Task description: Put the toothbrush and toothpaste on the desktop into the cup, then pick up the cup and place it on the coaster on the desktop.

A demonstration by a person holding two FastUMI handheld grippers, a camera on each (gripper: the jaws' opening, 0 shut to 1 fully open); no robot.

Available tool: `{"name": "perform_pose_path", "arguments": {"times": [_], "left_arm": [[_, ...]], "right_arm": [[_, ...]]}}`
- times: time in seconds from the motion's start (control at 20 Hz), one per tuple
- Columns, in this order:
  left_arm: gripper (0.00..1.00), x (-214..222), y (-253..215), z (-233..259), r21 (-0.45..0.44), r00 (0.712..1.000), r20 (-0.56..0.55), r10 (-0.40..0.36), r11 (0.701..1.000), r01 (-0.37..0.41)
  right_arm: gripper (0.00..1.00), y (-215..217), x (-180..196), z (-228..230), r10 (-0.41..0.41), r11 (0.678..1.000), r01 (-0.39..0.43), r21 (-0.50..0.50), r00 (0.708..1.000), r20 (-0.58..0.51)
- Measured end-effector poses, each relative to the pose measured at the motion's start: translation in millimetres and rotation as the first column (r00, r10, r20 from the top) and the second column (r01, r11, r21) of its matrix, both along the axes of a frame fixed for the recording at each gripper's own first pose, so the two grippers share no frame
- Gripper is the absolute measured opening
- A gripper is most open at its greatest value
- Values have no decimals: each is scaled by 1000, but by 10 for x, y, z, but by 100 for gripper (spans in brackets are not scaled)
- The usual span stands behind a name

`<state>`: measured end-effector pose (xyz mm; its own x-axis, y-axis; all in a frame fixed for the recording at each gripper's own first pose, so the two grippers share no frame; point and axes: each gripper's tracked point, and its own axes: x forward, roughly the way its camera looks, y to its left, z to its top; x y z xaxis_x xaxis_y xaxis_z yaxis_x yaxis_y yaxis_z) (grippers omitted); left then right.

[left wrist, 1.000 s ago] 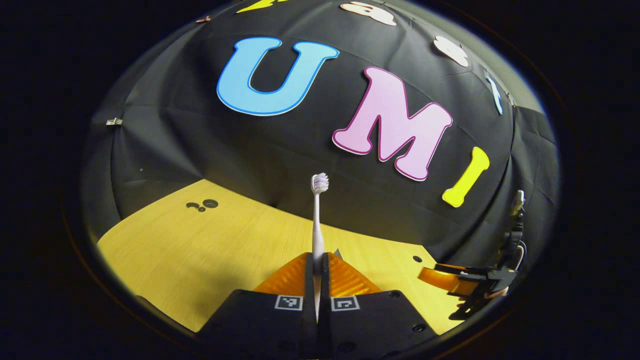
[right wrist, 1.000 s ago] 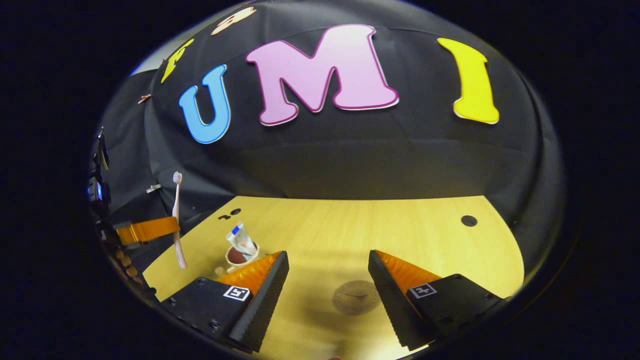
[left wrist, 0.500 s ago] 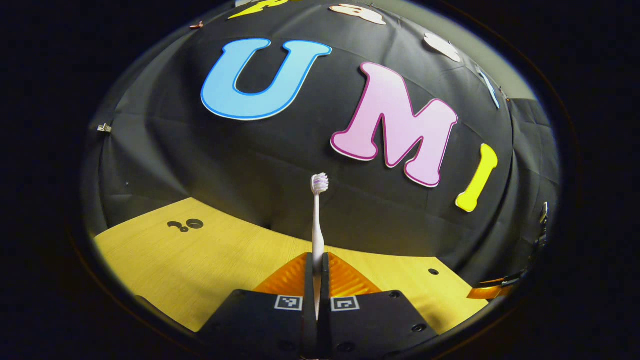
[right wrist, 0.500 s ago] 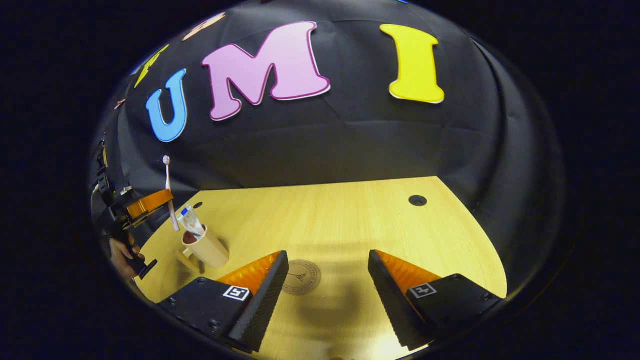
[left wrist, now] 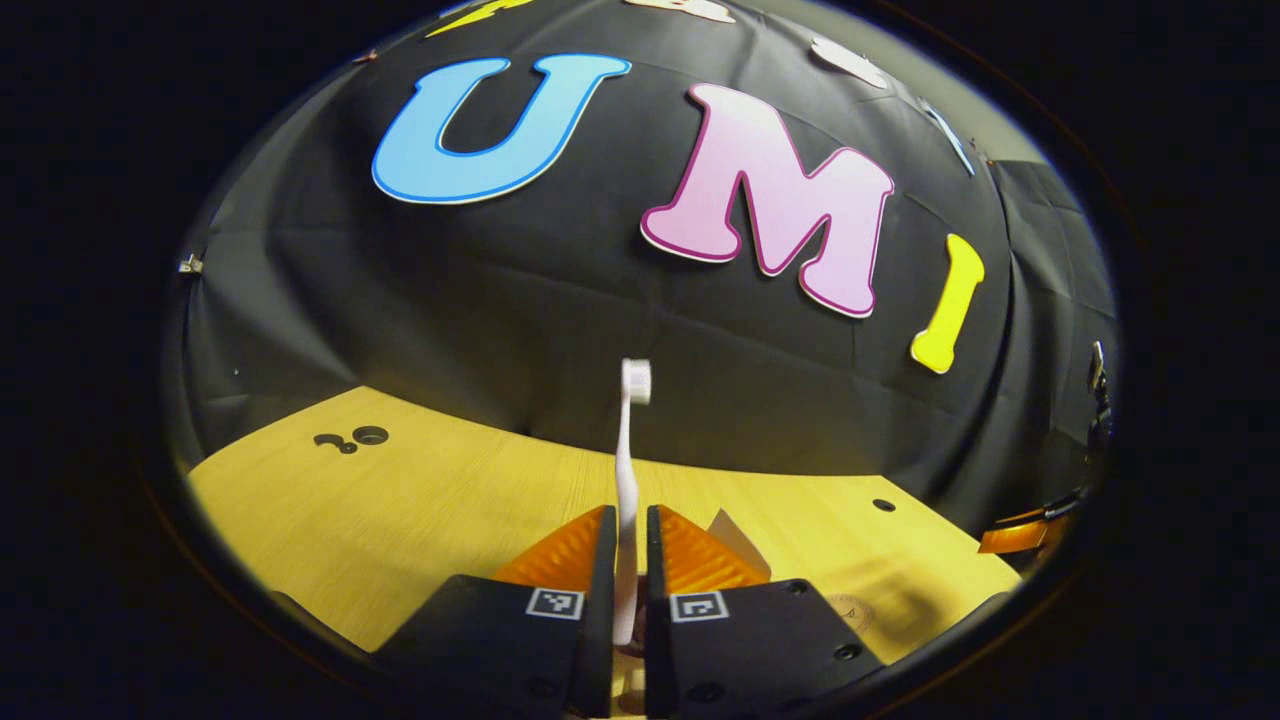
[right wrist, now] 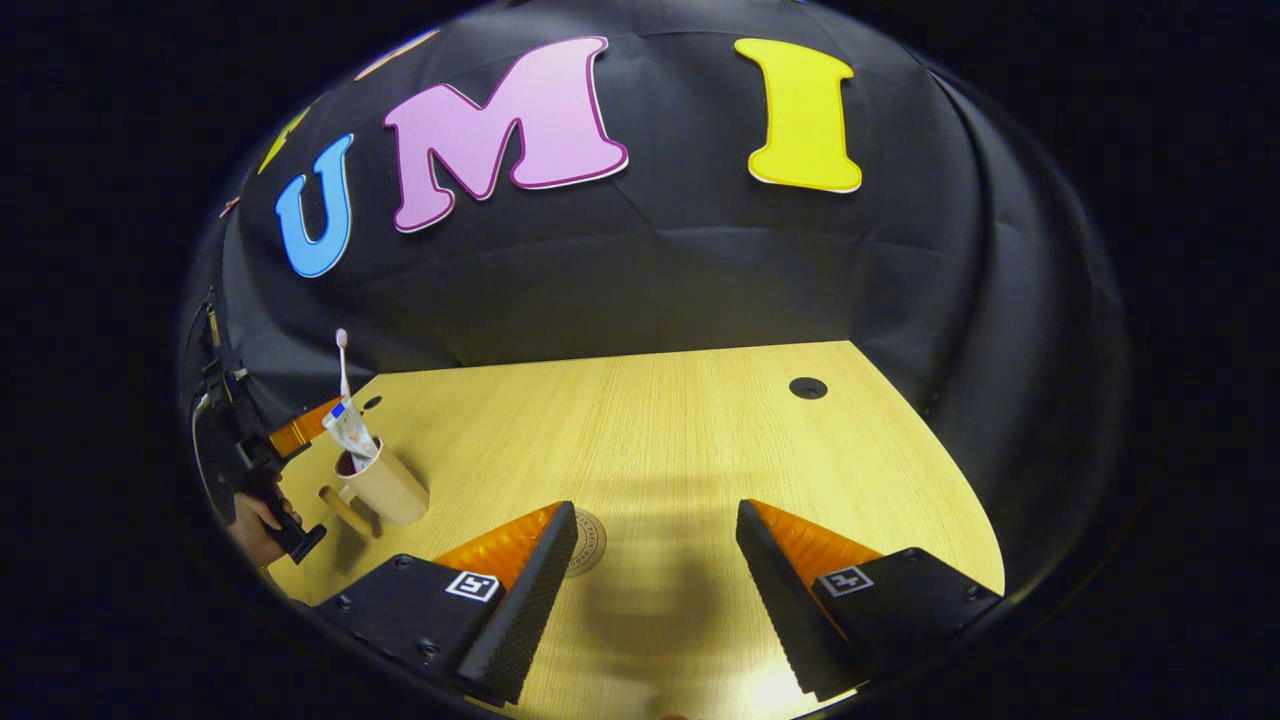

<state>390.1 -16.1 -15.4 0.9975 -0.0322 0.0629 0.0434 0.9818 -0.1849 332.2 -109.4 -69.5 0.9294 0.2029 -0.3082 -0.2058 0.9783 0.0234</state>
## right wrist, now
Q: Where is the wooden desktop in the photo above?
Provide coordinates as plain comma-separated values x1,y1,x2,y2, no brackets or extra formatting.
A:
262,340,1006,720

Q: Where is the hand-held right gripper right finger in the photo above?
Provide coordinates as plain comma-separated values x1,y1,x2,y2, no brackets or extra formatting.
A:
736,499,1004,703

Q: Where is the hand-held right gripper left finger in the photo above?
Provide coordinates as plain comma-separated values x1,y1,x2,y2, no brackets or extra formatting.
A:
315,500,581,707

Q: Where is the round wooden coaster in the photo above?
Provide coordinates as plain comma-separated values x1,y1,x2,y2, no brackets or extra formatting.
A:
565,507,608,578

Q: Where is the white toothpaste tube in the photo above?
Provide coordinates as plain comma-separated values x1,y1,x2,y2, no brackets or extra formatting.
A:
322,399,381,471

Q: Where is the beige cup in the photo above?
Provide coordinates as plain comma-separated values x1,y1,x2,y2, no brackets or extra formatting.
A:
319,440,431,541

